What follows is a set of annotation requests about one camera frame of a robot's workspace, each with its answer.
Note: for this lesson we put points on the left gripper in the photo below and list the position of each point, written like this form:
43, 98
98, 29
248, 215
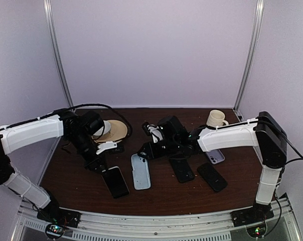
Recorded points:
94, 164

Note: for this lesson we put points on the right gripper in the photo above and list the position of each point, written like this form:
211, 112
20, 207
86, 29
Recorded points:
149, 151

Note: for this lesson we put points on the black screen bare phone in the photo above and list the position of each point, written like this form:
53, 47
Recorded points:
115, 182

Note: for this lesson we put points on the light blue phone case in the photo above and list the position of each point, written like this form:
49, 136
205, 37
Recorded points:
140, 173

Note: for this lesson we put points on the lavender phone case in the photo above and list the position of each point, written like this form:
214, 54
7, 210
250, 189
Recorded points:
215, 156

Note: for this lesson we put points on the black phone case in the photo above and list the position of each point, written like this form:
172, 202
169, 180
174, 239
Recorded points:
212, 177

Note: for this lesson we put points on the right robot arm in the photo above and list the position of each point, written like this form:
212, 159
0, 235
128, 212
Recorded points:
170, 138

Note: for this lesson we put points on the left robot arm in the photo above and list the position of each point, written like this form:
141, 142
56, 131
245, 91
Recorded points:
77, 129

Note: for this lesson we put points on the beige saucer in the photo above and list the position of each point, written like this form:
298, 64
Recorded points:
118, 131

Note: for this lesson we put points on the white teacup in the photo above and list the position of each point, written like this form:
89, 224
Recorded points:
105, 126

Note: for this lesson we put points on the cream ribbed mug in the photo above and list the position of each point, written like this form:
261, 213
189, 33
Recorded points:
216, 118

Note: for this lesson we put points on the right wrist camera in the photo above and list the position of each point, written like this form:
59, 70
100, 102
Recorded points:
155, 132

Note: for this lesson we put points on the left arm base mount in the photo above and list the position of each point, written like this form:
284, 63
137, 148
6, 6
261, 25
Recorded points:
59, 220

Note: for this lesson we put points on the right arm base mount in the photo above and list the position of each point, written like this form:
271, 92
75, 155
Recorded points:
255, 219

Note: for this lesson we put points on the aluminium front rail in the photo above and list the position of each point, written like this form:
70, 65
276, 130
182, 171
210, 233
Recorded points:
207, 226

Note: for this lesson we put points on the left aluminium post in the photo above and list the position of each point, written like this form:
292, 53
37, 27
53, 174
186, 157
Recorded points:
56, 51

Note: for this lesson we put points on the aluminium post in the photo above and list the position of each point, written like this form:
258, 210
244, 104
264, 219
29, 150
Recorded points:
256, 29
56, 51

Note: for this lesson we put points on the right aluminium post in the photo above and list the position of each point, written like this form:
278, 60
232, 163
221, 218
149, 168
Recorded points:
256, 29

